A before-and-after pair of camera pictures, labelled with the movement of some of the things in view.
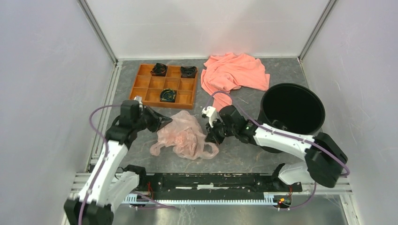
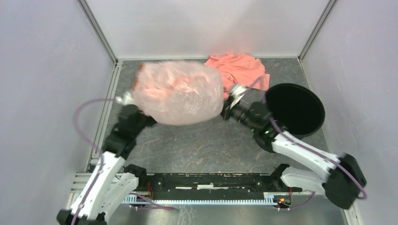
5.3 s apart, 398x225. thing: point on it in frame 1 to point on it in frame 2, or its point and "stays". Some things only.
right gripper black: x=211 y=136 to x=226 y=111
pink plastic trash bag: x=184 y=134 to x=178 y=93
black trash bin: x=292 y=108 stays
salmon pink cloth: x=224 y=72 stays
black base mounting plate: x=210 y=185 stays
